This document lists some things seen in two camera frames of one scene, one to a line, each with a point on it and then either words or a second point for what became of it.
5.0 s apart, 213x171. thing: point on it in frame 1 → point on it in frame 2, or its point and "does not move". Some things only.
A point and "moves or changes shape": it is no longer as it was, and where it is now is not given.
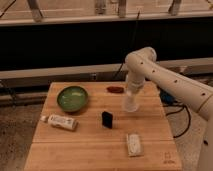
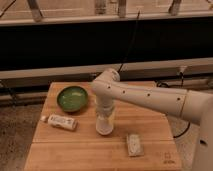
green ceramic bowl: (72, 99) does not move
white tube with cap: (61, 121) does not move
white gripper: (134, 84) → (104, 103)
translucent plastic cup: (131, 102) moves or changes shape
